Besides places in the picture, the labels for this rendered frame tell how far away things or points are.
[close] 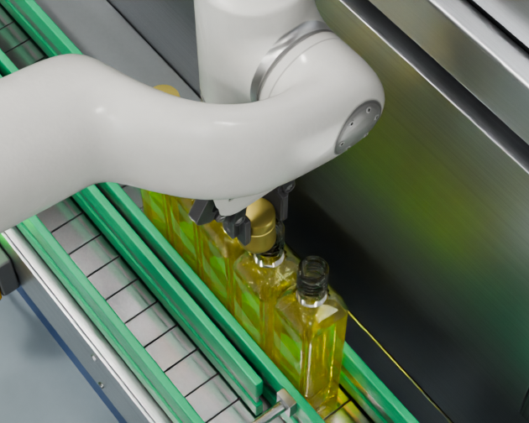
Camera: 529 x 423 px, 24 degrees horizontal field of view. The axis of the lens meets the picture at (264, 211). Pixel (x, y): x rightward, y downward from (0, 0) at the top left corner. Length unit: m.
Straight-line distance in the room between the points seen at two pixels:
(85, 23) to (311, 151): 0.87
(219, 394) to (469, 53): 0.54
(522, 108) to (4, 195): 0.41
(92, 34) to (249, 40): 0.81
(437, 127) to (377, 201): 0.19
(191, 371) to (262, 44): 0.60
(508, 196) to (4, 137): 0.44
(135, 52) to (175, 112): 0.83
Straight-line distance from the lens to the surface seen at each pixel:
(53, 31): 1.53
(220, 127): 0.78
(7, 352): 1.74
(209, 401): 1.34
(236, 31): 0.83
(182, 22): 1.48
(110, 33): 1.63
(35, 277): 1.44
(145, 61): 1.60
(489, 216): 1.06
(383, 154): 1.15
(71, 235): 1.46
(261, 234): 1.10
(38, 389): 1.71
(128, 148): 0.79
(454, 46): 0.98
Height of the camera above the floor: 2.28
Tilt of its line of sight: 58 degrees down
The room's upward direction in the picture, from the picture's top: straight up
